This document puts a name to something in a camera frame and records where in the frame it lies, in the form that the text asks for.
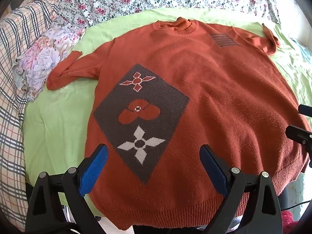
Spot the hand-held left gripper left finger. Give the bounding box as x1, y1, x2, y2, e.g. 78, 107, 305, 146
26, 144, 109, 234

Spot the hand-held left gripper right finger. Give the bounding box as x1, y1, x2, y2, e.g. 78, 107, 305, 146
199, 144, 283, 234

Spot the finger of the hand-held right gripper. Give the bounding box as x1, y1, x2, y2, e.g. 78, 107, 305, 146
299, 104, 312, 118
285, 124, 312, 149

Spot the orange knit sweater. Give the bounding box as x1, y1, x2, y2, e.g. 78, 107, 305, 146
46, 17, 311, 231

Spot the light green bed sheet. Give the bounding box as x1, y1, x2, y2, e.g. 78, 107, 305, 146
22, 6, 312, 200

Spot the pink fluffy cloth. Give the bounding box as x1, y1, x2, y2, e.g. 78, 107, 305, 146
280, 210, 296, 234

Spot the plaid blanket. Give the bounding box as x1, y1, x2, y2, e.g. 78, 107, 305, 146
0, 0, 61, 232

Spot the purple floral pillow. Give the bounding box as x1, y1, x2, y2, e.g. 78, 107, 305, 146
16, 27, 84, 101

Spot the floral quilt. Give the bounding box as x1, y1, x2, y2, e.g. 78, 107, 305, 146
52, 0, 281, 33

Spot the black cable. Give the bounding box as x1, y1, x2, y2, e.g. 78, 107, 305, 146
280, 199, 308, 211

